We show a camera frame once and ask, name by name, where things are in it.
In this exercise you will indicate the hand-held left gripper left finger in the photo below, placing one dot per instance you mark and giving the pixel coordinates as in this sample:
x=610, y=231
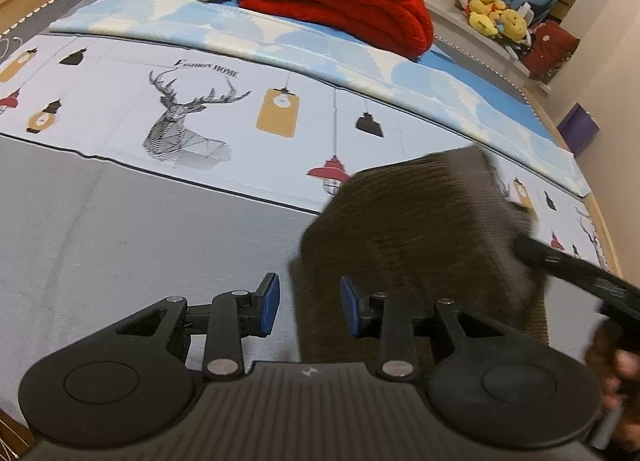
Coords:
x=270, y=303

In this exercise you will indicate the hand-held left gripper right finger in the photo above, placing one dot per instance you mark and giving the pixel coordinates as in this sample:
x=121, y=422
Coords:
x=348, y=303

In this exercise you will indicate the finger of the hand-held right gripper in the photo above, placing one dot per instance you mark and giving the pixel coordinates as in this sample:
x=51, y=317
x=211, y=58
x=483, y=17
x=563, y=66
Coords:
x=565, y=263

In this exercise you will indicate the dark brown pants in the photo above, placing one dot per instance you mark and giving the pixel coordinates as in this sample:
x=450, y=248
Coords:
x=415, y=221

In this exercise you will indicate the person's right hand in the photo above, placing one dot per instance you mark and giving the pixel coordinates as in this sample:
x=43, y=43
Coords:
x=615, y=376

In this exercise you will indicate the purple box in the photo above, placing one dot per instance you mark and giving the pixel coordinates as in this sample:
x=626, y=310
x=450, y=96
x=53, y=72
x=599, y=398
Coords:
x=579, y=127

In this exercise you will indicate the deer printed bed sheet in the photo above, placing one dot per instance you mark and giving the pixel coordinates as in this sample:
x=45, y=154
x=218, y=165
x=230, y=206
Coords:
x=150, y=201

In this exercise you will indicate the red bag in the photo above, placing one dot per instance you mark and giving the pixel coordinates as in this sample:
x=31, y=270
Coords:
x=550, y=48

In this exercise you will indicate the yellow plush toy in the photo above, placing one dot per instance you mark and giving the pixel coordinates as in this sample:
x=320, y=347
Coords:
x=484, y=6
x=515, y=25

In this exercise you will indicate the light blue patterned blanket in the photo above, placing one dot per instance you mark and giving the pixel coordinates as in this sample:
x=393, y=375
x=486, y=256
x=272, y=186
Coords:
x=320, y=51

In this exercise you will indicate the white ledge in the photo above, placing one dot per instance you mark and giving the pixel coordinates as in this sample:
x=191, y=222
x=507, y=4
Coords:
x=450, y=16

